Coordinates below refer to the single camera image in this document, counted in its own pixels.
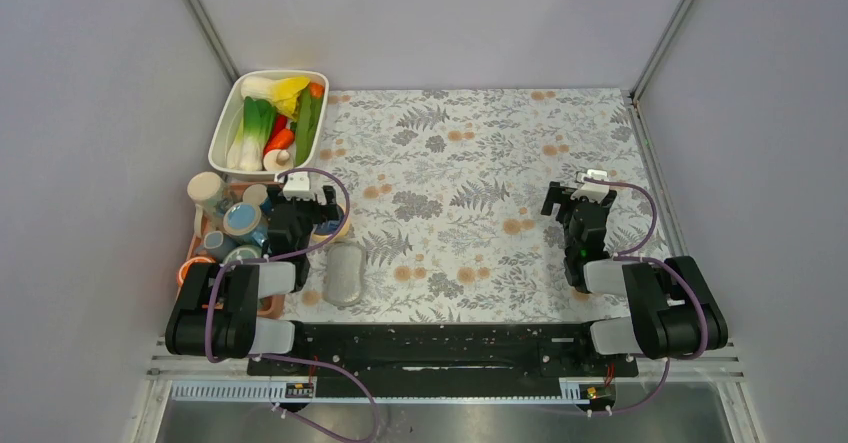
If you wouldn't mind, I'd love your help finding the green glazed mug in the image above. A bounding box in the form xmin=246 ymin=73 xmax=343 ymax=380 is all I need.
xmin=222 ymin=245 xmax=262 ymax=264

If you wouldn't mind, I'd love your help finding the blue butterfly mug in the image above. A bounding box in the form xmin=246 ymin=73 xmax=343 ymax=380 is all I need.
xmin=223 ymin=203 xmax=268 ymax=247

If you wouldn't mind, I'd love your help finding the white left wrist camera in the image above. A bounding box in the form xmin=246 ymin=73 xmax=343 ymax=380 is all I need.
xmin=281 ymin=172 xmax=315 ymax=201

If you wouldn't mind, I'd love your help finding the toy napa cabbage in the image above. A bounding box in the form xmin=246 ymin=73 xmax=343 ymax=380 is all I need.
xmin=240 ymin=76 xmax=311 ymax=121

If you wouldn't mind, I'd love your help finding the purple cable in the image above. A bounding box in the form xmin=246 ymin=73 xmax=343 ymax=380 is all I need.
xmin=529 ymin=176 xmax=710 ymax=417
xmin=203 ymin=167 xmax=382 ymax=443

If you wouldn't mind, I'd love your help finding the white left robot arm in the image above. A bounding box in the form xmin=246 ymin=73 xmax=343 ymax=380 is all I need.
xmin=164 ymin=185 xmax=344 ymax=374

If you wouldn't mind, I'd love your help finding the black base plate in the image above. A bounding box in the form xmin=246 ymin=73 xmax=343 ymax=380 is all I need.
xmin=246 ymin=322 xmax=640 ymax=400

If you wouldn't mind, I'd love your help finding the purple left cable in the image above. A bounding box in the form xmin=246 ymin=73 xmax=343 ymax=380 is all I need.
xmin=203 ymin=167 xmax=382 ymax=443

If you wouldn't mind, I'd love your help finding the toy green cucumber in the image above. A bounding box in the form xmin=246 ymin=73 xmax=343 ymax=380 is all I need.
xmin=294 ymin=88 xmax=324 ymax=167

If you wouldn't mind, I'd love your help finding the pink plastic tray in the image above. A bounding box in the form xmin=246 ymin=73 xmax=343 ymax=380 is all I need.
xmin=176 ymin=183 xmax=284 ymax=319

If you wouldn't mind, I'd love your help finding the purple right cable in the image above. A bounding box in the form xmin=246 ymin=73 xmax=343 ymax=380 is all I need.
xmin=529 ymin=176 xmax=710 ymax=417

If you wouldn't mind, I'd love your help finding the floral table mat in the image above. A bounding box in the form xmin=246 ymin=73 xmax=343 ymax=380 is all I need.
xmin=284 ymin=89 xmax=669 ymax=323

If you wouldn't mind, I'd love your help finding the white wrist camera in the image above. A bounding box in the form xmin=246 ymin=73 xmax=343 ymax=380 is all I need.
xmin=571 ymin=169 xmax=610 ymax=204
xmin=281 ymin=172 xmax=315 ymax=201

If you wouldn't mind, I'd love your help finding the toy bok choy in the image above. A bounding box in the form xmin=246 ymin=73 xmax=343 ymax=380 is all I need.
xmin=227 ymin=98 xmax=277 ymax=171

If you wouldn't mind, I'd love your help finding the orange mug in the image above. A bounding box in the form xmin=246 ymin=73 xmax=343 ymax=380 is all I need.
xmin=177 ymin=257 xmax=217 ymax=288

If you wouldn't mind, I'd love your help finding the toy carrot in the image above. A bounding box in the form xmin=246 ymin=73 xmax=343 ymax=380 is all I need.
xmin=308 ymin=82 xmax=325 ymax=99

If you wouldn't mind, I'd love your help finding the toy red pepper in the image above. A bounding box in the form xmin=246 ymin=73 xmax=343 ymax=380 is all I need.
xmin=263 ymin=114 xmax=295 ymax=154

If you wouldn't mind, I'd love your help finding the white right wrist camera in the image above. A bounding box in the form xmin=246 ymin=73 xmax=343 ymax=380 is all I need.
xmin=571 ymin=169 xmax=610 ymax=204

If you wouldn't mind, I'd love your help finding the white vegetable tub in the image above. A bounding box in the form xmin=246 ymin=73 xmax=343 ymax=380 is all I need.
xmin=208 ymin=69 xmax=329 ymax=181

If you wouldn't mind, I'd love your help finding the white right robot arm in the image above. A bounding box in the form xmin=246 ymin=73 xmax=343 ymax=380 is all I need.
xmin=541 ymin=178 xmax=730 ymax=375

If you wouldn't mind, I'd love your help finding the dark blue ribbed cup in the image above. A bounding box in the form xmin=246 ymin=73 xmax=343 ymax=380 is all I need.
xmin=242 ymin=183 xmax=273 ymax=216

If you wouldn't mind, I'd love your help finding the toy mushroom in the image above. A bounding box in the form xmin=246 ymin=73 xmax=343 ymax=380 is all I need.
xmin=262 ymin=149 xmax=294 ymax=173

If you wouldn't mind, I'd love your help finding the small grey cup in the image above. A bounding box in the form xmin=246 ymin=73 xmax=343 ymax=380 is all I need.
xmin=194 ymin=230 xmax=238 ymax=263

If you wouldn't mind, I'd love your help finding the beige seahorse mug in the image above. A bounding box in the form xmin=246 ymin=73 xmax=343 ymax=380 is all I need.
xmin=186 ymin=171 xmax=232 ymax=238

